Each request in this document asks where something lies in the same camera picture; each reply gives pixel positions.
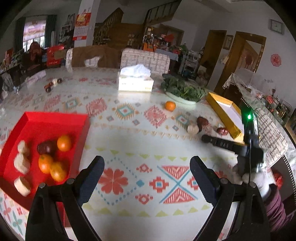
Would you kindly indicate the red gift box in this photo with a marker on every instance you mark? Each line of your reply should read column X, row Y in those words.
column 55, row 55

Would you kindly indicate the white tissue box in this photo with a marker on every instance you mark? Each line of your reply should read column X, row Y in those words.
column 136, row 78

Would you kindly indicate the maroon sleeve right forearm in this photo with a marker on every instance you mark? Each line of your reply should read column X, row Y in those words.
column 275, row 210

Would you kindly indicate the small toy car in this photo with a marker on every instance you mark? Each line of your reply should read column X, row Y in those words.
column 54, row 82

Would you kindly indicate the white gloved right hand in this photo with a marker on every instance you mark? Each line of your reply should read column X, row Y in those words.
column 259, row 178

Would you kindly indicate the wall clock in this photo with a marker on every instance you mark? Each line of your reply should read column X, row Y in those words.
column 277, row 26

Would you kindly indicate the large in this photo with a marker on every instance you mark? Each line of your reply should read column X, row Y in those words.
column 45, row 161

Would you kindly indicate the wall calendar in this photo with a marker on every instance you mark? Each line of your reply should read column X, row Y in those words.
column 81, row 26

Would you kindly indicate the lace covered side table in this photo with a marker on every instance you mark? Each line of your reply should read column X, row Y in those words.
column 259, row 87

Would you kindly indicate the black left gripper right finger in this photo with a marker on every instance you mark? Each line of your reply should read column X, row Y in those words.
column 250, row 219

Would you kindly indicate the big red jujube left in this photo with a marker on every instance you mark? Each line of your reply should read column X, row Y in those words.
column 201, row 122

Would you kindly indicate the beige cake block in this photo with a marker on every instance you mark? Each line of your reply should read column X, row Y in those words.
column 22, row 186

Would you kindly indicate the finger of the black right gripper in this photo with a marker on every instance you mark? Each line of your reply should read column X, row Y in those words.
column 224, row 144

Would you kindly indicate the red tray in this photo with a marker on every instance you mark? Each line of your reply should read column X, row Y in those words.
column 34, row 128

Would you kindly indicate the brown covered chair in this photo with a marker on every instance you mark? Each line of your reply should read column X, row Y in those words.
column 108, row 57

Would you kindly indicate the big red jujube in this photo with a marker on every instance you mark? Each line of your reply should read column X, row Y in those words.
column 201, row 122
column 222, row 131

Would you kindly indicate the green leafy vegetables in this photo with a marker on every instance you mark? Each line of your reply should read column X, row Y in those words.
column 181, row 88

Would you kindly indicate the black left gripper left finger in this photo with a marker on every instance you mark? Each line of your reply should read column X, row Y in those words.
column 44, row 222

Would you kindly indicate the white oval plate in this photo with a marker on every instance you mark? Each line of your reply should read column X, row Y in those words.
column 179, row 99

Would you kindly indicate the square beige cake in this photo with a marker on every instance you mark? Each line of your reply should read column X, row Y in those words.
column 23, row 148

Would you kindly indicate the big red jujube right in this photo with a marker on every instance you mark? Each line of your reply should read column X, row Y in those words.
column 222, row 131

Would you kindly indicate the patterned chair far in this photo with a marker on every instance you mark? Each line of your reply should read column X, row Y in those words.
column 157, row 63

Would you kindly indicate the yellow cardboard tray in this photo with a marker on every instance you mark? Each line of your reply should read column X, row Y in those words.
column 229, row 113

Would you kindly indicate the far small orange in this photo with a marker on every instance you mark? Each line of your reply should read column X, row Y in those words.
column 170, row 106

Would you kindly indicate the round beige cake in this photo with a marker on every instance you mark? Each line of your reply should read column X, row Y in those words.
column 22, row 164

